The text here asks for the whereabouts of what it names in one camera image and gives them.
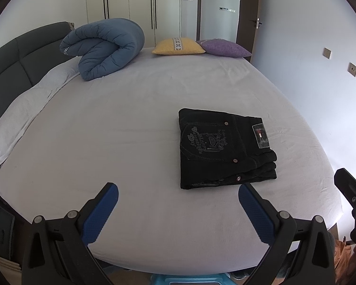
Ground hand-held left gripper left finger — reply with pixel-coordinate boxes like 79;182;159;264
21;182;119;285

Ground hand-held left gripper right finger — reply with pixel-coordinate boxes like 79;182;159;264
238;183;336;285

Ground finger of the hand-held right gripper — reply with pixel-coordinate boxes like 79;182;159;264
334;168;356;211

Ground black denim pants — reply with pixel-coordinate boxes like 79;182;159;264
178;108;278;190

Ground orange cloth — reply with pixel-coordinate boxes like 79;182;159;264
334;237;356;285

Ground bed with white sheet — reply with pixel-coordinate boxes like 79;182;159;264
0;46;344;276

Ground light blue plastic stool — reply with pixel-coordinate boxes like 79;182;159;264
150;272;235;285

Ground dark nightstand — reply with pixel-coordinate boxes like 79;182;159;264
0;188;25;271

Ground white pillow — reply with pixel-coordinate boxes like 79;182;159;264
0;56;80;169

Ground purple pillow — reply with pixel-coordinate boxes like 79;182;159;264
196;38;252;58

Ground blue quilted duvet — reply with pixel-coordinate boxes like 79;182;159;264
59;18;145;81

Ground dark grey headboard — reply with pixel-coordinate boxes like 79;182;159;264
0;21;75;137

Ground yellow pillow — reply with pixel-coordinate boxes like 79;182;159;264
152;37;206;56

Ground dark brown door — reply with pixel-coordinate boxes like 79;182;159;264
237;0;260;55

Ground white wardrobe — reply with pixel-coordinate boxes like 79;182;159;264
85;0;183;48

